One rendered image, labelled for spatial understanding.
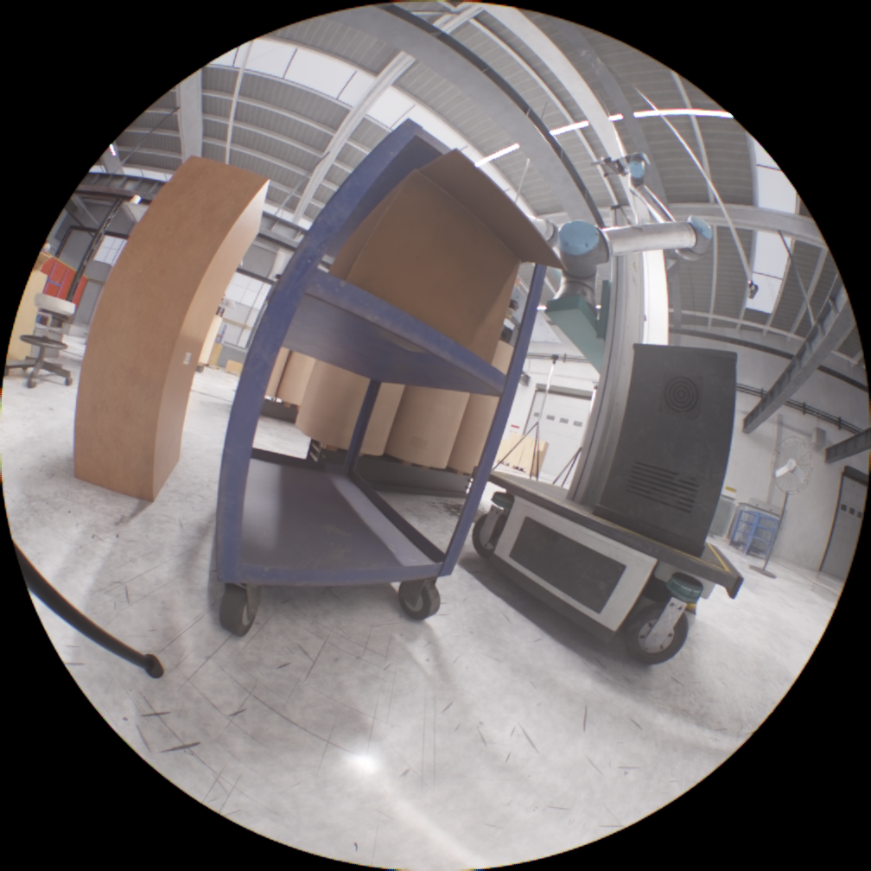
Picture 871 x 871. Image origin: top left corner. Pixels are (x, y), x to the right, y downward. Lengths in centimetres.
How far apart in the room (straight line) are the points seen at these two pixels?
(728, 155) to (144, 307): 1151
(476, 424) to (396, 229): 135
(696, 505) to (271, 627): 91
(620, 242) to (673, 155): 965
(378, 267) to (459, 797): 71
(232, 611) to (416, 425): 113
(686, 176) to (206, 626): 1149
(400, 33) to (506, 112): 190
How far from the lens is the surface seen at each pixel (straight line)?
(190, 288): 77
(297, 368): 270
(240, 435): 32
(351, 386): 110
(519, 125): 468
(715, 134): 1083
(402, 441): 132
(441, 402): 135
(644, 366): 85
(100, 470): 90
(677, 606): 77
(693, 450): 76
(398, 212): 45
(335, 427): 110
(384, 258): 40
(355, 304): 34
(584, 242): 99
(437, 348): 39
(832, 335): 814
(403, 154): 59
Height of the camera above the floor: 41
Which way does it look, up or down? 1 degrees down
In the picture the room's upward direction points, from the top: 18 degrees clockwise
